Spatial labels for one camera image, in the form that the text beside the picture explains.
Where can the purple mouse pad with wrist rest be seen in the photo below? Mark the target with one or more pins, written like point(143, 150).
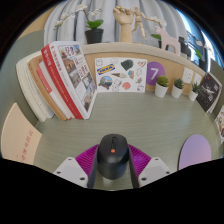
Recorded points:
point(196, 151)

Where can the black cover book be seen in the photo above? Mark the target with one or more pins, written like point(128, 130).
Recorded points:
point(208, 91)

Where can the white sticker sheet card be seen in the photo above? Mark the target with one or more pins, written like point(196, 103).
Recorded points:
point(120, 75)

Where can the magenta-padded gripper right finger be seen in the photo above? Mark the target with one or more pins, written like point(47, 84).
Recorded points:
point(141, 161)

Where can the beige card with red text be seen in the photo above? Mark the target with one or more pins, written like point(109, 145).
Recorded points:
point(18, 136)

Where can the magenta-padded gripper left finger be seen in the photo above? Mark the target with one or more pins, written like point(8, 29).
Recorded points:
point(85, 161)

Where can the wooden hand model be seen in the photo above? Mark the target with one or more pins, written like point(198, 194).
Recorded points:
point(124, 23)

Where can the white wall socket plate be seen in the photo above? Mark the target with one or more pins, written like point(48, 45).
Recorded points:
point(188, 75)
point(198, 79)

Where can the pink wooden horse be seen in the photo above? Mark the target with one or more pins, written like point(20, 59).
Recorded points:
point(168, 41)

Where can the dark-framed window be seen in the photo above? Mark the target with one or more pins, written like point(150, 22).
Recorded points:
point(195, 28)

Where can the black computer mouse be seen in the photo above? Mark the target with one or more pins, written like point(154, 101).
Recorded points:
point(112, 156)

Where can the green desk partition panel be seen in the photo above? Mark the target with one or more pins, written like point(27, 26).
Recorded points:
point(218, 71)
point(13, 76)

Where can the purple round number sign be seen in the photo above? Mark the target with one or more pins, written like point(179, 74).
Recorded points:
point(155, 71)

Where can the black wooden horse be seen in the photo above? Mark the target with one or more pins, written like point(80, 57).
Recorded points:
point(184, 46)

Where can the grey curtain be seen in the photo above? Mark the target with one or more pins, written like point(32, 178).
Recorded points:
point(110, 16)

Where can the thick white book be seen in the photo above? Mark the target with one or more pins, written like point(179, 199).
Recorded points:
point(28, 86)

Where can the small succulent in white pot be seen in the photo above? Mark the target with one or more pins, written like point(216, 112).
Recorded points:
point(193, 96)
point(176, 92)
point(161, 90)

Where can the red-spined picture book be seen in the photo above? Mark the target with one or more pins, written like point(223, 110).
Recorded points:
point(73, 73)

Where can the colourful sticker card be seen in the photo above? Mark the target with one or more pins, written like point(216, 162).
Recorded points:
point(220, 123)

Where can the tan book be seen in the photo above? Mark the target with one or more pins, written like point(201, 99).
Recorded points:
point(41, 85)

